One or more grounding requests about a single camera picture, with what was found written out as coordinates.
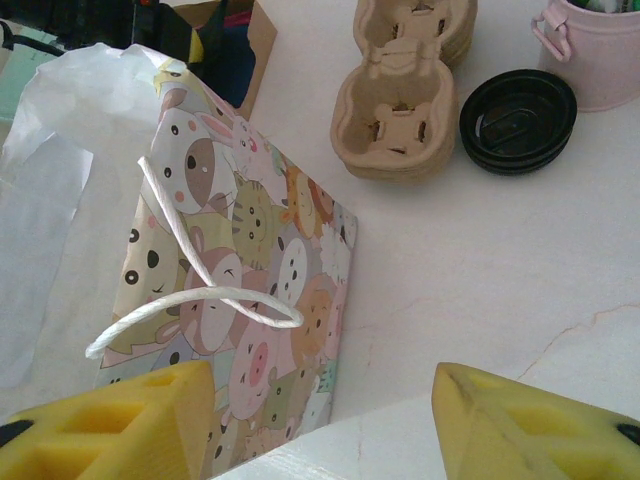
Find dark blue napkin stack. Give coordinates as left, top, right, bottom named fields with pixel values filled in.
left=222, top=12, right=259, bottom=104

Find brown cardboard box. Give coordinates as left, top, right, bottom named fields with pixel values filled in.
left=172, top=0, right=279, bottom=122

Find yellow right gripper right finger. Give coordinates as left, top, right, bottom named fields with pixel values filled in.
left=431, top=362, right=640, bottom=480

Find animal print paper gift bag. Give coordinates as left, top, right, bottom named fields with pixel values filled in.
left=0, top=42, right=360, bottom=480

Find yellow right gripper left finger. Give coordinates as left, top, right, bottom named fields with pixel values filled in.
left=0, top=360, right=217, bottom=480

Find stacked brown pulp cup carriers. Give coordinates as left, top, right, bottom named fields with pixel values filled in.
left=329, top=0, right=480, bottom=188

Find pink metal bucket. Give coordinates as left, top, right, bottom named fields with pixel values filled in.
left=531, top=0, right=640, bottom=113

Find black plastic cup lid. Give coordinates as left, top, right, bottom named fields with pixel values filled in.
left=462, top=124, right=574, bottom=166
left=459, top=69, right=579, bottom=154
left=472, top=144, right=569, bottom=176

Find mint green zip pouch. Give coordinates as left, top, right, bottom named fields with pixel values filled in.
left=0, top=32, right=59, bottom=124

